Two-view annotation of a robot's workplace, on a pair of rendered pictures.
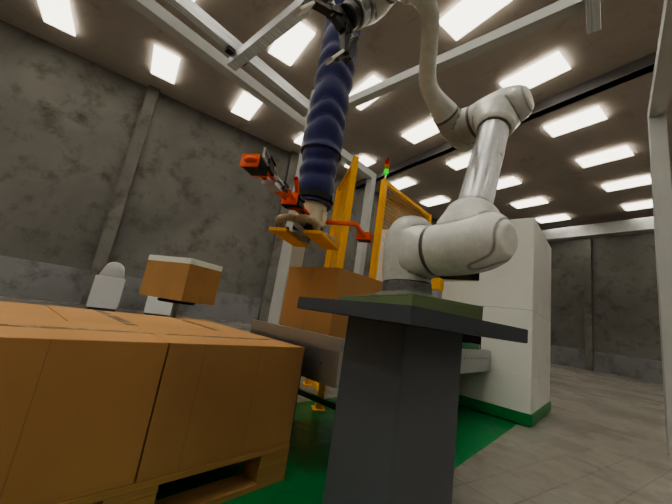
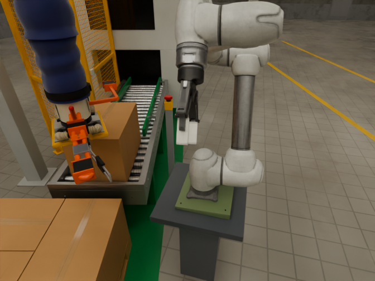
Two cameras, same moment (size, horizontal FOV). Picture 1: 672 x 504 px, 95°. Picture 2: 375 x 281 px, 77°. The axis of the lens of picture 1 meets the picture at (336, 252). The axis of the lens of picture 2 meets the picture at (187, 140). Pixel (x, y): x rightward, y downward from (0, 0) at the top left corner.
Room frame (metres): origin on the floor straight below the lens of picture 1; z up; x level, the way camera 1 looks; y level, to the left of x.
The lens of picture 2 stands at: (0.28, 0.52, 1.80)
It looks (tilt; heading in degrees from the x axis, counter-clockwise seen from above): 33 degrees down; 318
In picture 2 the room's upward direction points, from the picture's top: straight up
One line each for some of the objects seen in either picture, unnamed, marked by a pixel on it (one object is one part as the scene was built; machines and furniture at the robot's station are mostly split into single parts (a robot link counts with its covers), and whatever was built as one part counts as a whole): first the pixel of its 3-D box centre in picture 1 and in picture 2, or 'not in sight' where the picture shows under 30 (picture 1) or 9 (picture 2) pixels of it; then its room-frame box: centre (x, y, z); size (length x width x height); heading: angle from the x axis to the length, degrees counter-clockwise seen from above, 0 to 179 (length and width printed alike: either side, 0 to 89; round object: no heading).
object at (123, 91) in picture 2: not in sight; (114, 100); (2.97, -0.67, 0.60); 1.60 x 0.11 x 0.09; 138
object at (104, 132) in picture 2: (322, 238); (94, 121); (1.62, 0.08, 1.10); 0.34 x 0.10 x 0.05; 164
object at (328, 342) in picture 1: (292, 333); (96, 185); (1.67, 0.16, 0.58); 0.70 x 0.03 x 0.06; 48
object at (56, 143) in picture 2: (290, 235); (60, 128); (1.68, 0.26, 1.10); 0.34 x 0.10 x 0.05; 164
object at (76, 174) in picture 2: (255, 165); (83, 169); (1.07, 0.35, 1.20); 0.08 x 0.07 x 0.05; 164
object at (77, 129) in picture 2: (292, 201); (77, 128); (1.41, 0.24, 1.21); 0.10 x 0.08 x 0.06; 74
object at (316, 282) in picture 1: (341, 309); (107, 139); (1.93, -0.09, 0.75); 0.60 x 0.40 x 0.40; 137
